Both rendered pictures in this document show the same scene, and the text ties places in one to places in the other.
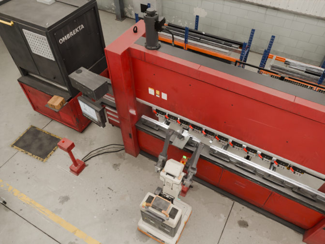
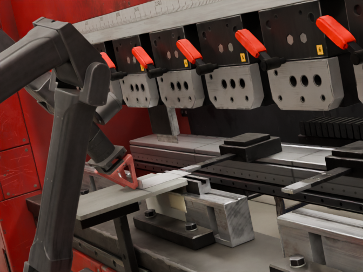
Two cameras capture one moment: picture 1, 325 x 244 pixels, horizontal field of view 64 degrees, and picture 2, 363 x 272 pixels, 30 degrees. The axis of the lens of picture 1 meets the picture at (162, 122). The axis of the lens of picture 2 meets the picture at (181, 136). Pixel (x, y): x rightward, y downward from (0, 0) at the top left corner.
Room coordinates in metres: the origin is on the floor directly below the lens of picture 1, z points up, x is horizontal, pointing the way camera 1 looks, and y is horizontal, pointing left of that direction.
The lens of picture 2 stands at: (1.16, -1.21, 1.34)
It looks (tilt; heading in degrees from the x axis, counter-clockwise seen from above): 9 degrees down; 32
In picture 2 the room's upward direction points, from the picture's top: 12 degrees counter-clockwise
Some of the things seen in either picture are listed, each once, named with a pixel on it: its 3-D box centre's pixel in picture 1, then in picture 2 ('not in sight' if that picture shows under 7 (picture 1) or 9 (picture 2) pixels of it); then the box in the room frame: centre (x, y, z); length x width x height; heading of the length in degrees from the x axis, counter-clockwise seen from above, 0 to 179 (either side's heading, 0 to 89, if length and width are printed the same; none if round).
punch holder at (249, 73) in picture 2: (210, 132); (242, 60); (2.29, -0.67, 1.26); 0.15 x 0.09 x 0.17; 59
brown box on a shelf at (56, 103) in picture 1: (55, 101); not in sight; (3.18, 1.82, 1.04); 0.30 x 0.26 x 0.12; 61
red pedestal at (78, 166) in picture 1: (71, 156); not in sight; (2.49, 1.57, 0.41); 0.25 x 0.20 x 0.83; 149
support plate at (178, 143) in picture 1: (181, 140); (119, 195); (2.36, -0.28, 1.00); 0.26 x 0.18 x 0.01; 149
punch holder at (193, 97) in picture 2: (197, 127); (188, 65); (2.39, -0.50, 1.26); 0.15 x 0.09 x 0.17; 59
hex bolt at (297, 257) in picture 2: not in sight; (297, 260); (2.18, -0.76, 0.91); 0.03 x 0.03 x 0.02
